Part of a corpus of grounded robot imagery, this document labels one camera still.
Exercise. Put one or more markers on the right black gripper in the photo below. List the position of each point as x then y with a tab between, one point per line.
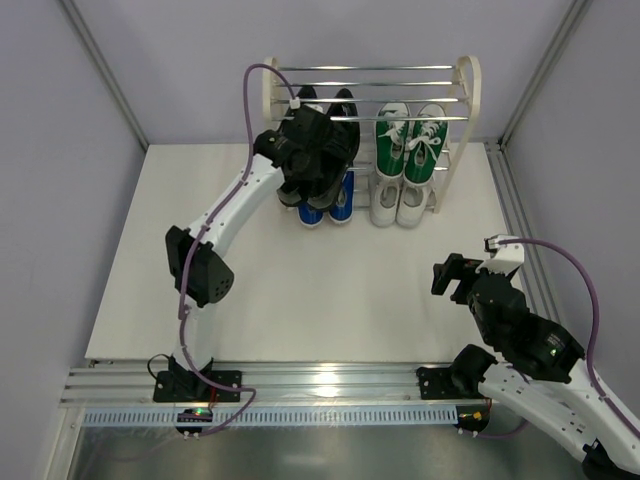
463	275

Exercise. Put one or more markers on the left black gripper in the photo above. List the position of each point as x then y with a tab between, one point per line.
323	163

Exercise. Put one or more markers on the black leather shoe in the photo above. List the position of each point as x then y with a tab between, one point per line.
297	160
337	154

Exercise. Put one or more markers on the blue canvas sneaker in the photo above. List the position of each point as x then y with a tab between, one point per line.
309	217
342	210

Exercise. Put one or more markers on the white sneaker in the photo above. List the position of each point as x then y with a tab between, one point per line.
412	204
384	201

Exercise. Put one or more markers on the green canvas sneaker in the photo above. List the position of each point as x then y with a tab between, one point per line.
391	131
427	140

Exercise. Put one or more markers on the cream metal shoe rack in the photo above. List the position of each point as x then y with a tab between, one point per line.
455	87

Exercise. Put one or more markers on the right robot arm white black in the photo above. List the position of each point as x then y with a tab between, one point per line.
537	369

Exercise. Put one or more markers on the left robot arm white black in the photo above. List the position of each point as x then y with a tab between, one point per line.
196	253

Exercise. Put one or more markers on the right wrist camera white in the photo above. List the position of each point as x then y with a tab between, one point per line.
506	254

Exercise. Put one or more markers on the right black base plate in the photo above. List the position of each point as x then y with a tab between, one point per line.
435	383

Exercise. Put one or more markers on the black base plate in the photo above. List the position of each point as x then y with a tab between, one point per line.
225	385
435	383

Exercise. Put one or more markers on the slotted grey cable duct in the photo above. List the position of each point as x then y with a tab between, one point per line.
273	416

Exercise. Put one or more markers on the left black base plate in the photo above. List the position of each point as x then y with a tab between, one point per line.
225	385

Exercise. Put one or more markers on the aluminium mounting rail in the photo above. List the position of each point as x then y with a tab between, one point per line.
276	383

